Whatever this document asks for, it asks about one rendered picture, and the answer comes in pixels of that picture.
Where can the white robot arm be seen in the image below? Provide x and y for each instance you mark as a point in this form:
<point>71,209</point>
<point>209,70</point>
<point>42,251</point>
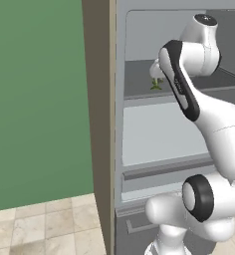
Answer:
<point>222,132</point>

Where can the grey fridge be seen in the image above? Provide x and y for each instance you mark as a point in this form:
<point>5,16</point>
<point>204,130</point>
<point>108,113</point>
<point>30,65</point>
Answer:
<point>149,132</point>

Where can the taupe fridge housing panel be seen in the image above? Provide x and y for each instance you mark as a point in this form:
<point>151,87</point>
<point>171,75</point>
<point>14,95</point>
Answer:
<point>99,99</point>

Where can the dark grey fridge shelf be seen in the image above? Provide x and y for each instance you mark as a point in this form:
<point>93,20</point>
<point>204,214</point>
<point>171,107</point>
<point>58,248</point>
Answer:
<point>139,79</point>

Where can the grey fridge crisper drawer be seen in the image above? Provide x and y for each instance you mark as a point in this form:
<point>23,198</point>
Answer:
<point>146,186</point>

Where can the white vegetable with green stem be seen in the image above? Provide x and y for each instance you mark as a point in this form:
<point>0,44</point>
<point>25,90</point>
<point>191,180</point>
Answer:
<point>155,72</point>

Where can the grey freezer drawer front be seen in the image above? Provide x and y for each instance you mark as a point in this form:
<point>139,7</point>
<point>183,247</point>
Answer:
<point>122,239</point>

